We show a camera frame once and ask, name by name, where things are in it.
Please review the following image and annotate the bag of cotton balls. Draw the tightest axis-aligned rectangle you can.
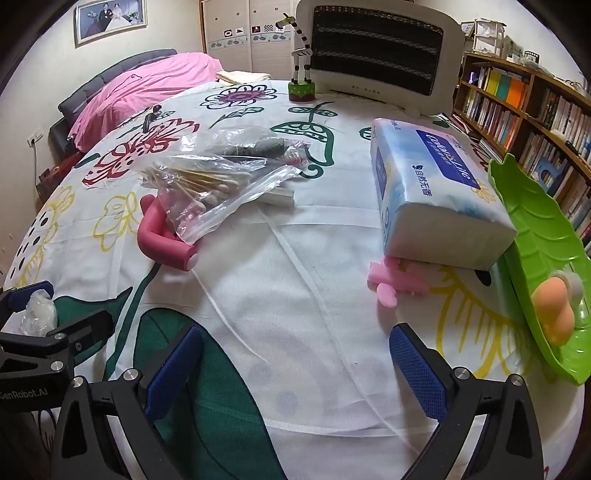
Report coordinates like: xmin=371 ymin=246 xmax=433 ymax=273
xmin=20 ymin=289 xmax=57 ymax=337

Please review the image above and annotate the pink foam bendy roller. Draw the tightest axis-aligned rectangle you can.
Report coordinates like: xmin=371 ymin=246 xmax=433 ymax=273
xmin=137 ymin=194 xmax=197 ymax=271

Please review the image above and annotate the orange makeup sponge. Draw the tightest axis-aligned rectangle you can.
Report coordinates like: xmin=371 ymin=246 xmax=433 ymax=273
xmin=531 ymin=277 xmax=575 ymax=347

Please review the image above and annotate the bag of cotton swabs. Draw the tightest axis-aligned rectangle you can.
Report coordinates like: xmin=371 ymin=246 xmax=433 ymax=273
xmin=141 ymin=154 xmax=301 ymax=245

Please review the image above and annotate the pink winged foam toy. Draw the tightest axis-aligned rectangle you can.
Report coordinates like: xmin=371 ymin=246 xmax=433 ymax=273
xmin=367 ymin=257 xmax=430 ymax=309

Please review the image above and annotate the bag with grey sock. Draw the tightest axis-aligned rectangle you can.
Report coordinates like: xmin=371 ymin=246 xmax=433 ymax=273
xmin=179 ymin=126 xmax=311 ymax=170

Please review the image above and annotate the red box by bed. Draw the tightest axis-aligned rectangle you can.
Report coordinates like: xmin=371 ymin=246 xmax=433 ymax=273
xmin=36 ymin=152 xmax=82 ymax=202

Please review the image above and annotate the grey headboard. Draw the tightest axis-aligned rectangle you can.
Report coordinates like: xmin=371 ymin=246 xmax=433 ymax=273
xmin=48 ymin=49 xmax=177 ymax=162

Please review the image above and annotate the floral bed sheet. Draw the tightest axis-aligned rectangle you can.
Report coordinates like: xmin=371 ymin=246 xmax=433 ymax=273
xmin=1 ymin=81 xmax=585 ymax=479

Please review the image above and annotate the green leaf-shaped tray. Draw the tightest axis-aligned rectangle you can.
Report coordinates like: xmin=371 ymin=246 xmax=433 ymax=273
xmin=488 ymin=154 xmax=590 ymax=385

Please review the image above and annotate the black clip on bed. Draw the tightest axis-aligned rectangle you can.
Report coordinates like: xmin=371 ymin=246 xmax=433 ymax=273
xmin=142 ymin=104 xmax=161 ymax=133

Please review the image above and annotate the pink blanket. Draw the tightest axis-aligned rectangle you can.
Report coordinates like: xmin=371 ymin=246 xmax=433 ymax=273
xmin=68 ymin=52 xmax=222 ymax=152

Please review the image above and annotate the blue tissue pack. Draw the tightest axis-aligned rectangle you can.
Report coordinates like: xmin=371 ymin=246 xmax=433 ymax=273
xmin=370 ymin=118 xmax=517 ymax=270

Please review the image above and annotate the framed wedding photo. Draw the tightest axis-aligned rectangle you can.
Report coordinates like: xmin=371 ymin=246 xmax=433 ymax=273
xmin=74 ymin=0 xmax=147 ymax=47

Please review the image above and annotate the folded cream towel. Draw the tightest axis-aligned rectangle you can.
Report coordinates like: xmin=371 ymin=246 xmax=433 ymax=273
xmin=215 ymin=70 xmax=271 ymax=85

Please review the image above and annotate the zebra toy on green base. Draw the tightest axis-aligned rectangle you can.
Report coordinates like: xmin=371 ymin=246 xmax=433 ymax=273
xmin=276 ymin=13 xmax=315 ymax=103

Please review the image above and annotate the white wardrobe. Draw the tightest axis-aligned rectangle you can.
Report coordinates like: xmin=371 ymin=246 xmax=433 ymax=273
xmin=199 ymin=0 xmax=297 ymax=80

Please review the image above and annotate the wooden bookshelf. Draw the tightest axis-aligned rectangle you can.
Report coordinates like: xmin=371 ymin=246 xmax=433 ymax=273
xmin=451 ymin=53 xmax=590 ymax=250

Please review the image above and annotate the white electric heater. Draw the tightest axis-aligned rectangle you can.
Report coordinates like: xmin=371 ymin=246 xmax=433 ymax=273
xmin=295 ymin=0 xmax=464 ymax=118

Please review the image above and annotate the wall socket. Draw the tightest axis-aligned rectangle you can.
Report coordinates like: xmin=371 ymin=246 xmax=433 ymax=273
xmin=27 ymin=129 xmax=43 ymax=148

